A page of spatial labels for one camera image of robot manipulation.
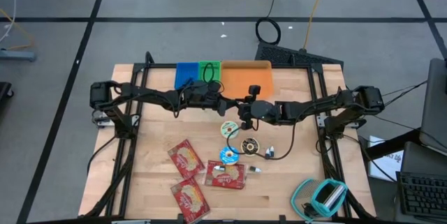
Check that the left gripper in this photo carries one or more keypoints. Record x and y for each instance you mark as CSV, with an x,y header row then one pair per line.
x,y
202,96

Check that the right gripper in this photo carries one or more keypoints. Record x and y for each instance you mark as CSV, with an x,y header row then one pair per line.
x,y
265,110

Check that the green plastic basket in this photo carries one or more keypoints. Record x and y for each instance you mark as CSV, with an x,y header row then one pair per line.
x,y
216,68

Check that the blue iced toy donut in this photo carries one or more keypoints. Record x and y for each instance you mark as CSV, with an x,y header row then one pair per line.
x,y
223,152

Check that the small dropper bottle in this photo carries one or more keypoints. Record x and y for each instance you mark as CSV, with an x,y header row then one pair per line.
x,y
219,168
272,151
267,154
254,169

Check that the red snack packet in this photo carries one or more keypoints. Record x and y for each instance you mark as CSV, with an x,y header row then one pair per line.
x,y
190,199
230,178
186,159

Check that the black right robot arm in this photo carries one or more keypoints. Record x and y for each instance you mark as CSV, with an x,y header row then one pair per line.
x,y
314,107

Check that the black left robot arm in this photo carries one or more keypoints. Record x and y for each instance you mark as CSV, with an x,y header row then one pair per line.
x,y
150,95

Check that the orange plastic tray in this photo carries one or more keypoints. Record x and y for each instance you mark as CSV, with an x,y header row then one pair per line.
x,y
241,77

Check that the blue plastic basket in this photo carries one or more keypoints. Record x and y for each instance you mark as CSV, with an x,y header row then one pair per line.
x,y
183,72

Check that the black perforated panel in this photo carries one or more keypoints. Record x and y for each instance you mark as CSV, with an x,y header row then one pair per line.
x,y
279,54

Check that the small dark blue tool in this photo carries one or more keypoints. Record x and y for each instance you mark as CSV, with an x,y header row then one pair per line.
x,y
308,211

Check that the black desk bar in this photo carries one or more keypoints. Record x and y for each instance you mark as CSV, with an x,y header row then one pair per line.
x,y
391,144

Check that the white paper sheet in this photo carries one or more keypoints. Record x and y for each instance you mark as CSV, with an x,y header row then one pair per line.
x,y
387,164

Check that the grey laptop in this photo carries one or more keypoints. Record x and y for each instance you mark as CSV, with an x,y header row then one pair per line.
x,y
434,112

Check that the black keyboard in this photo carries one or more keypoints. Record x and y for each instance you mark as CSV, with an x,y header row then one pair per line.
x,y
422,194

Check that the grey table foot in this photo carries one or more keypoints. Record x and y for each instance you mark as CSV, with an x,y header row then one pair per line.
x,y
17,56

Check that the black chair base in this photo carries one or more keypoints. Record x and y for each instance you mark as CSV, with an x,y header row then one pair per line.
x,y
4,93

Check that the black metal table frame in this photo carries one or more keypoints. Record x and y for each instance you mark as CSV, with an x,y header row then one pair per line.
x,y
128,178

